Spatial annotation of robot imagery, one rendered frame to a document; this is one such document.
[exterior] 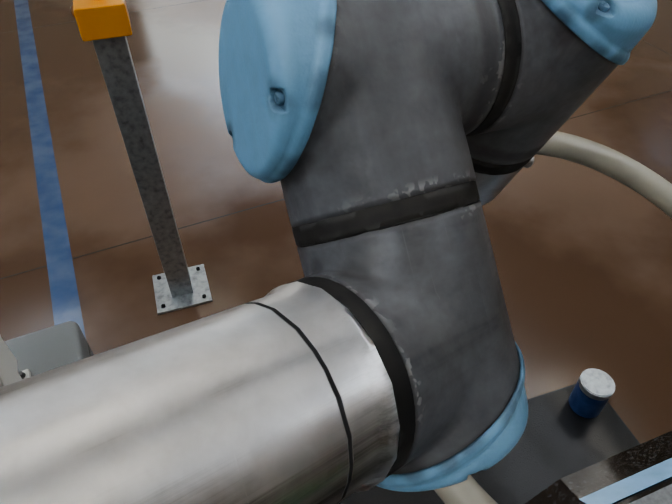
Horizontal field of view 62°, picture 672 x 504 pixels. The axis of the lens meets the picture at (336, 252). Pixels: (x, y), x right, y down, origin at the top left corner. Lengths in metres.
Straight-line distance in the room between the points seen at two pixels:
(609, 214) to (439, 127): 2.51
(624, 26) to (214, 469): 0.25
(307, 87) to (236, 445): 0.13
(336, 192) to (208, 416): 0.11
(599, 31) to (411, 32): 0.09
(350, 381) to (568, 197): 2.59
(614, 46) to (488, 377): 0.17
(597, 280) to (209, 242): 1.55
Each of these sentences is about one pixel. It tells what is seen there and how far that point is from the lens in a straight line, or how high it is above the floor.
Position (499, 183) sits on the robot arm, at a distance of 0.39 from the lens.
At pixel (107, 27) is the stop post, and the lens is 1.59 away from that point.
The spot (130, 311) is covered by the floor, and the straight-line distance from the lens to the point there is 2.21.
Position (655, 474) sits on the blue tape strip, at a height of 0.78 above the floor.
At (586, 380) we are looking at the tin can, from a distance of 1.89.
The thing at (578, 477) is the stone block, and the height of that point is 0.73.
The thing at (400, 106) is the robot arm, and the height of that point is 1.49.
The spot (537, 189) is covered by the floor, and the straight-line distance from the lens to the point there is 2.76.
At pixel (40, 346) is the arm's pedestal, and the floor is 0.85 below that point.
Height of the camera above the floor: 1.60
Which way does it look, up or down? 44 degrees down
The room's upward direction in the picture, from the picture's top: straight up
